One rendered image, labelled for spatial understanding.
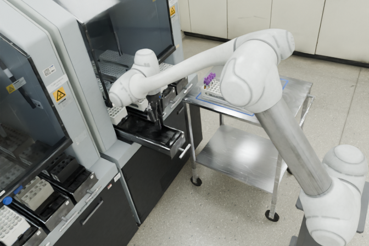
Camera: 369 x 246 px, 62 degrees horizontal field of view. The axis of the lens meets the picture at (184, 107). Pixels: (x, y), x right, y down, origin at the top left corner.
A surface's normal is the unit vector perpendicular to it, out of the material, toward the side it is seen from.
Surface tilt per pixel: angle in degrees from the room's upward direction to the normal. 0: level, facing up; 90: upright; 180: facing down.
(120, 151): 0
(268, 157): 0
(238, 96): 85
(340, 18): 90
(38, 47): 90
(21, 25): 29
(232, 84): 89
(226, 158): 0
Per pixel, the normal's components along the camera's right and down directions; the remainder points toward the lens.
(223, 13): -0.51, 0.59
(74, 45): 0.86, 0.26
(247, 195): -0.10, -0.76
